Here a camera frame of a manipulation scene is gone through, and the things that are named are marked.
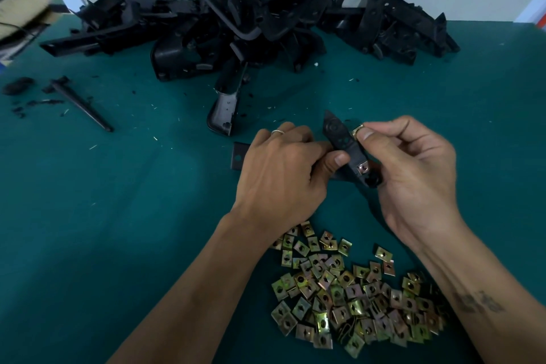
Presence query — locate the person's left forearm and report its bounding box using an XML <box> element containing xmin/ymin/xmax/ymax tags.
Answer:
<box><xmin>109</xmin><ymin>214</ymin><xmax>274</xmax><ymax>364</ymax></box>

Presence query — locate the pile of black plastic brackets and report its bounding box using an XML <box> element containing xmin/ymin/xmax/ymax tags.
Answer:
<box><xmin>40</xmin><ymin>0</ymin><xmax>460</xmax><ymax>137</ymax></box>

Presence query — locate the person's right hand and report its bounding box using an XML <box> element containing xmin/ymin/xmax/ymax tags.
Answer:
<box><xmin>352</xmin><ymin>115</ymin><xmax>466</xmax><ymax>245</ymax></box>

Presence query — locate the black plastic bracket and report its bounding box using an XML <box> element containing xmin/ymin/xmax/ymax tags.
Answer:
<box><xmin>232</xmin><ymin>110</ymin><xmax>383</xmax><ymax>188</ymax></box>

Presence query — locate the green table cloth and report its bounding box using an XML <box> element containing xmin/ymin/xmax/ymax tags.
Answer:
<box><xmin>0</xmin><ymin>16</ymin><xmax>546</xmax><ymax>364</ymax></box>

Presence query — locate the person's right forearm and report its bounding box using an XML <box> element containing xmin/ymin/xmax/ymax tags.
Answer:
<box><xmin>422</xmin><ymin>214</ymin><xmax>546</xmax><ymax>364</ymax></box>

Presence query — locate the brown cardboard piece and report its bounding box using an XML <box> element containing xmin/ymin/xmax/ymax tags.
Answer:
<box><xmin>0</xmin><ymin>0</ymin><xmax>59</xmax><ymax>40</ymax></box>

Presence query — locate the pile of brass clip nuts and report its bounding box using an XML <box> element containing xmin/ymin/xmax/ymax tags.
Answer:
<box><xmin>270</xmin><ymin>221</ymin><xmax>449</xmax><ymax>359</ymax></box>

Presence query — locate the thin black plastic strip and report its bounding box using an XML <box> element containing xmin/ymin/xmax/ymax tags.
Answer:
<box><xmin>49</xmin><ymin>76</ymin><xmax>114</xmax><ymax>132</ymax></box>

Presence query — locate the person's left hand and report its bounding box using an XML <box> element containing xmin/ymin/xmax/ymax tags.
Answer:
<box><xmin>230</xmin><ymin>122</ymin><xmax>351</xmax><ymax>241</ymax></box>

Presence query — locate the white metal rack frame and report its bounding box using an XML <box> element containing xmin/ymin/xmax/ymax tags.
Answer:
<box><xmin>514</xmin><ymin>0</ymin><xmax>546</xmax><ymax>26</ymax></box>

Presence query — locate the small black plastic scrap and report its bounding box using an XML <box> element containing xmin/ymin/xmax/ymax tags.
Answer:
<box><xmin>2</xmin><ymin>77</ymin><xmax>35</xmax><ymax>96</ymax></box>

